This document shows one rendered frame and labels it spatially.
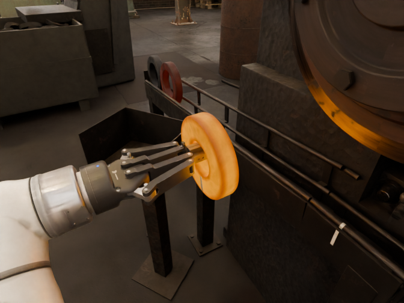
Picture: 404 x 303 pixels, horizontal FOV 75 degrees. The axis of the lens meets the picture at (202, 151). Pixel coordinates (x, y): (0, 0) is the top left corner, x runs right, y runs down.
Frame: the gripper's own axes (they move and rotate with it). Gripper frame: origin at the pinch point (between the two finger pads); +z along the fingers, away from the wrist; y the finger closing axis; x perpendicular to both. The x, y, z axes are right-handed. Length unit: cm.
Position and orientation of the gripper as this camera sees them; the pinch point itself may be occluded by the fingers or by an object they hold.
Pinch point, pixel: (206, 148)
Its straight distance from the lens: 46.0
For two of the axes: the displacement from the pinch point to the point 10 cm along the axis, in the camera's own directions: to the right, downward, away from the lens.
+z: 8.8, -3.2, 3.6
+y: 4.8, 4.9, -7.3
